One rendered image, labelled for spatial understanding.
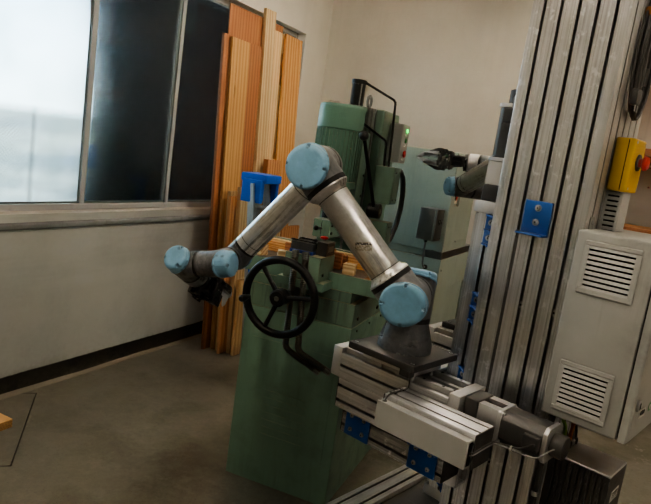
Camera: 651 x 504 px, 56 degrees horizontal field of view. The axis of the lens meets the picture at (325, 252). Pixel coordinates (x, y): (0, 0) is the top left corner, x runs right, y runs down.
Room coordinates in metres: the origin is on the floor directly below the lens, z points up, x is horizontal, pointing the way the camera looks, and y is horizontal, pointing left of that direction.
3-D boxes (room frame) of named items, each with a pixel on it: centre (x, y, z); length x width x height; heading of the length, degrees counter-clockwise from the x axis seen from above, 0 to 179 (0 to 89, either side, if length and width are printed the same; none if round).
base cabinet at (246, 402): (2.49, -0.03, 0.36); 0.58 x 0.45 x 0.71; 159
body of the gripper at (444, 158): (2.50, -0.46, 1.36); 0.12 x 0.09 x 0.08; 69
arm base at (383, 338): (1.66, -0.26, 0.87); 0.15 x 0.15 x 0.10
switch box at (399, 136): (2.62, -0.24, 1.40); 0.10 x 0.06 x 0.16; 159
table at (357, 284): (2.26, 0.02, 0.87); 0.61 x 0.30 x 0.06; 69
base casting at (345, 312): (2.49, -0.03, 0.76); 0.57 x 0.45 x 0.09; 159
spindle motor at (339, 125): (2.37, 0.01, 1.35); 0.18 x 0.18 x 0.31
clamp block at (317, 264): (2.18, 0.05, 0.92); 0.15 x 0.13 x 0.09; 69
